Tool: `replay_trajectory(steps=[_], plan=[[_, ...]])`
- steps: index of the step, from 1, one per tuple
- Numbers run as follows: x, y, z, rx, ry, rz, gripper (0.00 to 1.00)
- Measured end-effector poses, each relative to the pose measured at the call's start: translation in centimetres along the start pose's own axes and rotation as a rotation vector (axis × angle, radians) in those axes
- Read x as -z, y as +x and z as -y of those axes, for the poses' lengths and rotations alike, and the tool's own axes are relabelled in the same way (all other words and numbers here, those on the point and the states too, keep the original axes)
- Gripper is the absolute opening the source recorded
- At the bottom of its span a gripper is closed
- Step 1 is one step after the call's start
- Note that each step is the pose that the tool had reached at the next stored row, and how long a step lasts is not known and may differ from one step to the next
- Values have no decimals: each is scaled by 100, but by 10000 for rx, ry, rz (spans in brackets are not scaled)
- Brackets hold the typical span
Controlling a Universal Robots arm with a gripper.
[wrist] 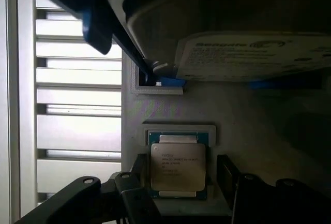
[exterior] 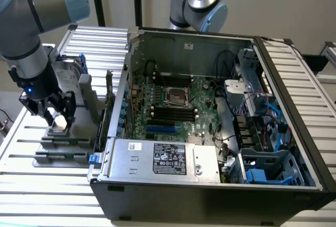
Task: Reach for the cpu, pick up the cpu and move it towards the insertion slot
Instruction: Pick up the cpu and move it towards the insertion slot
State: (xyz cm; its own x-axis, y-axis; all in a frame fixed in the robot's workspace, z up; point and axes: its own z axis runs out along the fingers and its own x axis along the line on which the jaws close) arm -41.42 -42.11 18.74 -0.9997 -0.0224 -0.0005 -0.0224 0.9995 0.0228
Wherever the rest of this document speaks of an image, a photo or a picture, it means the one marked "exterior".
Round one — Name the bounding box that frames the graphics card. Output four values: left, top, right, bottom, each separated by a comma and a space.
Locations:
93, 70, 117, 152

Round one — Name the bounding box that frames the green motherboard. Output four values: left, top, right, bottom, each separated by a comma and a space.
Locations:
125, 72, 229, 157

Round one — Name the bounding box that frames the black RAM slot bank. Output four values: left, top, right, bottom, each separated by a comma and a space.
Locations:
151, 105, 199, 122
152, 72, 194, 88

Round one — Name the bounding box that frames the black cable on table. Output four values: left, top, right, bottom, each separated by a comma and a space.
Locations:
260, 36, 316, 73

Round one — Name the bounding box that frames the CPU socket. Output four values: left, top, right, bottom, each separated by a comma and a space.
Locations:
163, 86, 193, 107

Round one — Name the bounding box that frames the silver metal drive cage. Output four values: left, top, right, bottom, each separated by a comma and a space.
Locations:
223, 48, 276, 117

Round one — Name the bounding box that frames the hard disk drive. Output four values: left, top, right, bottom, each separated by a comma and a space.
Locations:
51, 52, 88, 107

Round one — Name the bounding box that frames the grey parts rack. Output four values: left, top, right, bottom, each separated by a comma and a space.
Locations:
31, 73, 103, 168

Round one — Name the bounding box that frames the black vertical pole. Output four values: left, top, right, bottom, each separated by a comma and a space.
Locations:
132, 0, 143, 28
89, 0, 106, 27

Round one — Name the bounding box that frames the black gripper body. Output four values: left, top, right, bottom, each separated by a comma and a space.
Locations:
8, 44, 77, 116

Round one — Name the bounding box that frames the blue plastic disk bay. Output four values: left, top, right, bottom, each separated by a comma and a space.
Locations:
228, 147, 307, 186

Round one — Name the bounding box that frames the black open PC case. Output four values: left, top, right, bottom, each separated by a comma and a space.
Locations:
87, 26, 336, 222

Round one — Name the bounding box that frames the blue expansion slot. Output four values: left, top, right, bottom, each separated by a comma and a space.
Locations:
145, 125, 176, 135

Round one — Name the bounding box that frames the black looped wire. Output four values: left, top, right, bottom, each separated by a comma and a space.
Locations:
215, 50, 237, 80
143, 59, 158, 76

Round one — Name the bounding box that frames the blue case latch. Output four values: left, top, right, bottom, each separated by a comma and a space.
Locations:
88, 153, 102, 165

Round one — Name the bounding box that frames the square CPU chip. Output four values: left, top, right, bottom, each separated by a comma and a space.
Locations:
50, 115, 67, 132

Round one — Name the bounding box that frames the silver power supply unit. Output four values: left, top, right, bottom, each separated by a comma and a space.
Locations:
100, 138, 221, 183

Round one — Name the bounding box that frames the blue SATA wire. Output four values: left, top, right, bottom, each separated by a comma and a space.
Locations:
263, 100, 289, 152

